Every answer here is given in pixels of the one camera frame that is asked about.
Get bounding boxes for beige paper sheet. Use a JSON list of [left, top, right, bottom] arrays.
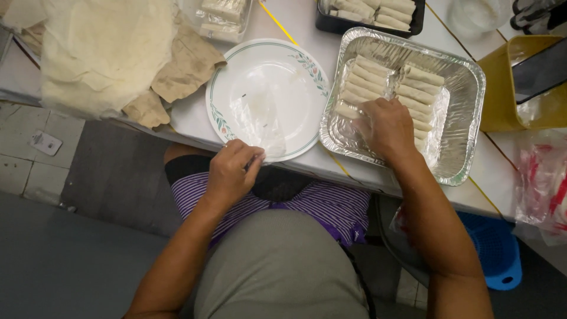
[[1, 0, 47, 56]]

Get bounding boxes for clear plastic container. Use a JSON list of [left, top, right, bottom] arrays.
[[179, 0, 254, 44]]

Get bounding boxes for grey shirt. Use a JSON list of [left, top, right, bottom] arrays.
[[193, 209, 370, 319]]

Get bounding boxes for stack of frozen spring rolls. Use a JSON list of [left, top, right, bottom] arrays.
[[197, 0, 246, 38]]

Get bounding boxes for small red and white bag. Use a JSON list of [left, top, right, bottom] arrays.
[[390, 206, 413, 244]]

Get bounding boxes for clear plastic film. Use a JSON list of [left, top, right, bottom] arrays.
[[229, 95, 287, 161]]

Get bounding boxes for black plastic tray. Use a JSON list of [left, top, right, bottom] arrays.
[[315, 0, 426, 38]]

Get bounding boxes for white plate with floral rim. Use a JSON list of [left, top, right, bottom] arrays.
[[206, 38, 330, 163]]

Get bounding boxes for person's right hand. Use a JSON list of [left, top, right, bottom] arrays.
[[352, 97, 419, 168]]

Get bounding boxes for heap of wrapped spring rolls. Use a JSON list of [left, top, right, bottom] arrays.
[[325, 0, 417, 32]]

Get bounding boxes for white tag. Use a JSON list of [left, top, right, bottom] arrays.
[[29, 131, 63, 157]]

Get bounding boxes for red and white plastic bag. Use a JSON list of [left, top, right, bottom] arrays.
[[514, 131, 567, 246]]

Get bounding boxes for yellow plastic container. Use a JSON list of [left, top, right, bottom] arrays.
[[478, 35, 567, 133]]

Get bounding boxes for black tool handles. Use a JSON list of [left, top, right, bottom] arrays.
[[509, 0, 567, 36]]

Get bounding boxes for purple striped shorts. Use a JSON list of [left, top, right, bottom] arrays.
[[170, 173, 372, 249]]

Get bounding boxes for person's left hand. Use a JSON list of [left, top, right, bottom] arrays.
[[205, 139, 266, 209]]

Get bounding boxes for aluminium foil tray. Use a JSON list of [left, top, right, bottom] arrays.
[[319, 27, 486, 187]]

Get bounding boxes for clear glass bowl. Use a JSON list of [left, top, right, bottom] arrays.
[[447, 0, 514, 38]]

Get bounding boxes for black knee sleeve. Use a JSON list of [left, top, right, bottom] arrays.
[[250, 165, 315, 204], [165, 154, 213, 187]]

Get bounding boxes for blue plastic stool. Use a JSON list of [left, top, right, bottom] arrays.
[[456, 210, 523, 292]]

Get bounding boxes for pile of pale pastry wrappers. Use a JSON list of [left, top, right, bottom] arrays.
[[40, 0, 180, 120]]

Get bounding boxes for brown paper sheet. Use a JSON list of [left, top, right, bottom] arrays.
[[122, 11, 227, 129]]

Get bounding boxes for rows of pale spring rolls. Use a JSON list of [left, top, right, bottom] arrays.
[[334, 54, 445, 153]]

